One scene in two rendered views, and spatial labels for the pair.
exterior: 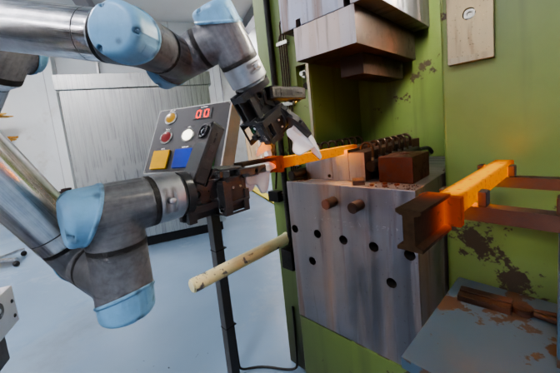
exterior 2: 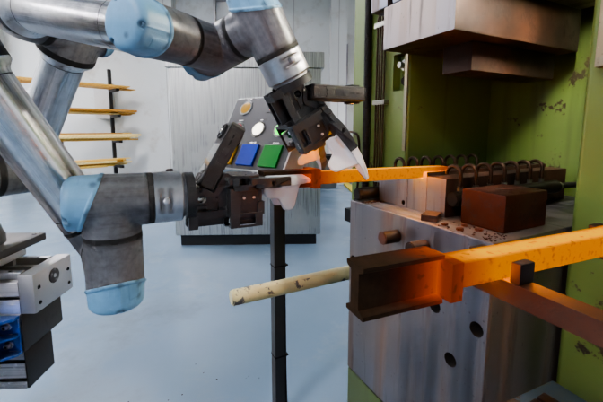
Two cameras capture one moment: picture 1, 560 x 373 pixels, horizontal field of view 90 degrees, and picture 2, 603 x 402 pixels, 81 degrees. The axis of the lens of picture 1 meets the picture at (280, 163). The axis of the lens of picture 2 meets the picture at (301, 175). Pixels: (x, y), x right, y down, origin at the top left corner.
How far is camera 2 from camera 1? 0.17 m
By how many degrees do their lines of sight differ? 18
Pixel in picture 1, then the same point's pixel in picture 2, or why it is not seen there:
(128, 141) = not seen: hidden behind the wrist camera
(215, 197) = (223, 205)
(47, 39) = (82, 30)
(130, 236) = (118, 230)
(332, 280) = (385, 336)
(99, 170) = (195, 154)
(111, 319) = (94, 304)
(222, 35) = (252, 24)
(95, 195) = (91, 184)
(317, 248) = not seen: hidden behind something
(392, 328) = not seen: outside the picture
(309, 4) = not seen: outside the picture
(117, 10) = (126, 4)
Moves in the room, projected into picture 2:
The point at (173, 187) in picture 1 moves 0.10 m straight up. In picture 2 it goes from (170, 188) to (167, 116)
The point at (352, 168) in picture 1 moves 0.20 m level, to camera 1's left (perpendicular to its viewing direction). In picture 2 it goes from (431, 197) to (335, 192)
